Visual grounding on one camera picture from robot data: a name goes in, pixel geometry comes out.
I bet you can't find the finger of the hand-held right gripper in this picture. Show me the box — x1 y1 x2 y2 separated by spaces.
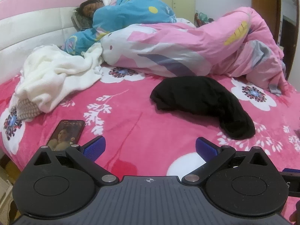
281 168 300 198

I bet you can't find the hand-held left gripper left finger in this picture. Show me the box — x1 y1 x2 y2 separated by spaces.
34 135 119 185

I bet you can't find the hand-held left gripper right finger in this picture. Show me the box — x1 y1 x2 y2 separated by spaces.
181 137 270 185

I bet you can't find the black t-shirt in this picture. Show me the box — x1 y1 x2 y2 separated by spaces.
150 76 256 140

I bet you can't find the black smartphone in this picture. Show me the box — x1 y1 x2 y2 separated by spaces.
46 119 86 152

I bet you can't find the pink floral bed blanket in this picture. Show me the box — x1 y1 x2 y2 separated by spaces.
0 63 300 225

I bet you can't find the beige checked cloth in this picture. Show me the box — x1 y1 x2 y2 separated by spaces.
16 97 40 122

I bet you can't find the white fleece blanket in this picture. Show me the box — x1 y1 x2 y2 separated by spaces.
15 43 104 113

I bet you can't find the white carved furniture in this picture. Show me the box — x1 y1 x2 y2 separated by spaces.
0 176 21 225

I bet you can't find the pink rabbit print duvet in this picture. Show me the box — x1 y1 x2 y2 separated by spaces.
100 7 287 96

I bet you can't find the grey patterned pillow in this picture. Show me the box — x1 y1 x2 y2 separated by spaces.
71 12 94 32

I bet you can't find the colourful clutter pile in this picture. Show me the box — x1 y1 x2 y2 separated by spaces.
193 10 214 27

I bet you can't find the pink and white headboard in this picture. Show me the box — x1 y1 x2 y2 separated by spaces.
0 0 94 85

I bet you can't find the blue printed duvet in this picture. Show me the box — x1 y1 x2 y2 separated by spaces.
62 0 177 57

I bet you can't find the brown wooden door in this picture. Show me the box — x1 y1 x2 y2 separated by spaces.
252 0 282 45

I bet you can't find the dark wooden door frame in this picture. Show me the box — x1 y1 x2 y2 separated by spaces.
274 0 300 75

